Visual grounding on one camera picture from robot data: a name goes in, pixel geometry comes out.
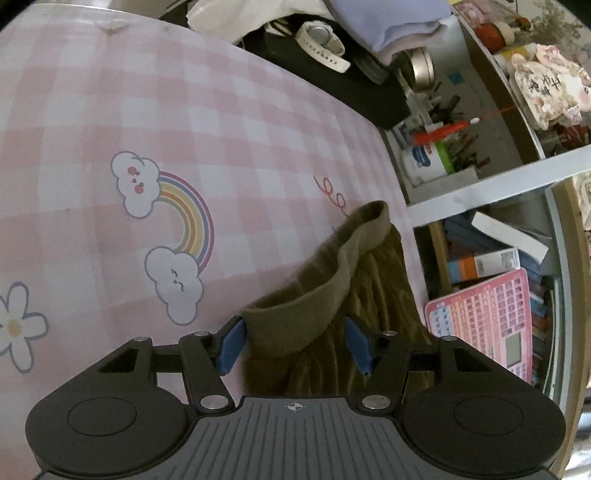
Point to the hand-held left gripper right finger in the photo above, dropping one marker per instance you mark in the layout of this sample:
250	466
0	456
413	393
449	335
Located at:
358	346

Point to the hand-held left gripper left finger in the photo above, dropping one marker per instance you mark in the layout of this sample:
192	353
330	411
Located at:
231	345

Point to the olive green pants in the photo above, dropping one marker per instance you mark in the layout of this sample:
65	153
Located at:
369	277

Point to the pink learning tablet toy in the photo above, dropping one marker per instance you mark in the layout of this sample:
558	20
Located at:
475	318

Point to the orange and white box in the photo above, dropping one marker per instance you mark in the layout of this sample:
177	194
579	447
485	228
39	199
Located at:
485	265

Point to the row of books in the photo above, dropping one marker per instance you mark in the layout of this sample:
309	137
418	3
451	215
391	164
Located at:
466	233

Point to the white book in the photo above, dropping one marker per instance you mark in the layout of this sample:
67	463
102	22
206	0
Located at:
512	237

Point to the white wooden bookshelf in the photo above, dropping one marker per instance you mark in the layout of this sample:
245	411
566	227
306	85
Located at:
485	201

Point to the white pen cup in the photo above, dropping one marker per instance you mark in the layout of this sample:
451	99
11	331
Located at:
425	164

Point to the red pen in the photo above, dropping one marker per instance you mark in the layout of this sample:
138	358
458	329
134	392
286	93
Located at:
438	134

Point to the black bag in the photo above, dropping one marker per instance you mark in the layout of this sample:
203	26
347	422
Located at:
351	92

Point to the pink checked printed blanket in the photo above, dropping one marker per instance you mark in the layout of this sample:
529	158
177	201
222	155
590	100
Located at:
138	92

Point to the round metal tin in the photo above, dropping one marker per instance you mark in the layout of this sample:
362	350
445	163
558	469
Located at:
420	69

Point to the white wrist watch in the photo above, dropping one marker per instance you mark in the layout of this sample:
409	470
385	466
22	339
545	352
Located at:
318	39

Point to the lavender folded cloth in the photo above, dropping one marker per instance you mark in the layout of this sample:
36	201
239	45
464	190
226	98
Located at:
392	21

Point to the white crumpled cloth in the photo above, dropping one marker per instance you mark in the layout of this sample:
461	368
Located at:
240	11

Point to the orange jar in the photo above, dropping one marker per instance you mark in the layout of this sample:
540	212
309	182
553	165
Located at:
491	34

